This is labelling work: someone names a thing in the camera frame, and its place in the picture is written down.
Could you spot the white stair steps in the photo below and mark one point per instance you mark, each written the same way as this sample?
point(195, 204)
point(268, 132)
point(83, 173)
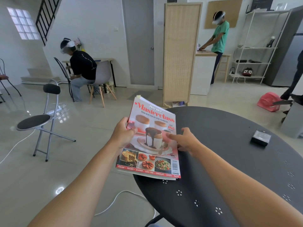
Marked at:
point(39, 76)

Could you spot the black wall board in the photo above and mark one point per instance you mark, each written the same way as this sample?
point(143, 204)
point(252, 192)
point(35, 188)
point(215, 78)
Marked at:
point(261, 3)

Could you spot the grey storage bin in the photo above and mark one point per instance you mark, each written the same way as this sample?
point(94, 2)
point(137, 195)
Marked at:
point(293, 122)

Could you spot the white metal shelf rack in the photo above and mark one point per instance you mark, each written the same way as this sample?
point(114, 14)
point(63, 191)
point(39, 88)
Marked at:
point(260, 47)

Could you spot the person's left forearm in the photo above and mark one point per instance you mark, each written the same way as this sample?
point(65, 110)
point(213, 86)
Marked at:
point(80, 186)

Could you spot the pink plastic stool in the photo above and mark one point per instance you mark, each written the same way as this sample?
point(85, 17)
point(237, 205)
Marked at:
point(267, 101)

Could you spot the wooden stool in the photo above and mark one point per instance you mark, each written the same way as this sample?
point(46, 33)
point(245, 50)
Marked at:
point(224, 66)

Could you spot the grey refrigerator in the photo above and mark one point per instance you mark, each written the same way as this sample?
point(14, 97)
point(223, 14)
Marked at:
point(284, 56)

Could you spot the person's left hand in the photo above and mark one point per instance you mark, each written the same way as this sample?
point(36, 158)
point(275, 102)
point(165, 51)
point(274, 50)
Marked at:
point(120, 134)

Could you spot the grey door mat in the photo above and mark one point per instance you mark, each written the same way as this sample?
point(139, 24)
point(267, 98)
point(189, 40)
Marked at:
point(140, 95)

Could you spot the black round metal table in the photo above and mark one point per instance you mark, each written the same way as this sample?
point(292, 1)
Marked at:
point(227, 163)

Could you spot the white headset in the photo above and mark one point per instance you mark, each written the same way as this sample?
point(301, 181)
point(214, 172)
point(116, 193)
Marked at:
point(68, 46)
point(219, 17)

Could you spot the person's right thumb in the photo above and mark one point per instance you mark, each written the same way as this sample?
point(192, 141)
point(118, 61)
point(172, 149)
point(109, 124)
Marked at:
point(185, 131)

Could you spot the red appliance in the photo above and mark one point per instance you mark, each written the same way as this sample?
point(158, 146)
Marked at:
point(247, 72)

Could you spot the black stair railing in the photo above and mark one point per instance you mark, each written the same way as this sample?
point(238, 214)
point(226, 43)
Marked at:
point(47, 14)

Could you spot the person's left thumb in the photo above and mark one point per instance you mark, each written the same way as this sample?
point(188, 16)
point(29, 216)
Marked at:
point(131, 133)

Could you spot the cork board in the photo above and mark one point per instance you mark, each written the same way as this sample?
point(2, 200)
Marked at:
point(233, 9)

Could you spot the glass block window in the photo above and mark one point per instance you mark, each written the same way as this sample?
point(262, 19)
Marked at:
point(22, 23)

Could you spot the grey door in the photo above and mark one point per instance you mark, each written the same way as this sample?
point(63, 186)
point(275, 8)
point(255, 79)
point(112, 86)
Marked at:
point(139, 42)

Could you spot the person's right forearm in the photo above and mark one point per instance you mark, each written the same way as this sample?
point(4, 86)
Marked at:
point(239, 189)

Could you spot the metal chair red seat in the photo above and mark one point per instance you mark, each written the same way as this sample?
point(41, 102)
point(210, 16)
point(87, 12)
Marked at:
point(4, 77)

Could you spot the flower bouquet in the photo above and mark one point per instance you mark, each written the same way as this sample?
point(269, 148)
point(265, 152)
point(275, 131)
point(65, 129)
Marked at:
point(79, 44)

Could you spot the white shell chair wooden legs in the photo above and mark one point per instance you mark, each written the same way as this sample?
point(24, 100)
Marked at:
point(103, 73)

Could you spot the white counter wooden top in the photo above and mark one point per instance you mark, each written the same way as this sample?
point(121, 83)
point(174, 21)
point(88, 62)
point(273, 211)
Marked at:
point(202, 73)

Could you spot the silver folding chair black seat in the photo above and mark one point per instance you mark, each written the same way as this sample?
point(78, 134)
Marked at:
point(35, 121)

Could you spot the rattan folding screen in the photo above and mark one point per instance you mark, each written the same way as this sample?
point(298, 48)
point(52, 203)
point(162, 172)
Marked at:
point(181, 54)

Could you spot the glossy cookbook magazine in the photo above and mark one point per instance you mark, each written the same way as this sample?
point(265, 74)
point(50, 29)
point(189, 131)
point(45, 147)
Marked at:
point(151, 139)

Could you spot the small black box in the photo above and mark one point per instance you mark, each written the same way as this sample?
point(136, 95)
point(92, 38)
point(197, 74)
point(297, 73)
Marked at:
point(260, 138)

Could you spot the black handheld device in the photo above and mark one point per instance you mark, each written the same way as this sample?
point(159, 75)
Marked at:
point(270, 42)

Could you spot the person's right hand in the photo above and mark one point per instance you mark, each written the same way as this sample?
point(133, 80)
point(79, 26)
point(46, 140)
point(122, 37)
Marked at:
point(189, 141)

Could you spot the white power strip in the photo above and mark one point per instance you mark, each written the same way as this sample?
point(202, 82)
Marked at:
point(54, 110)

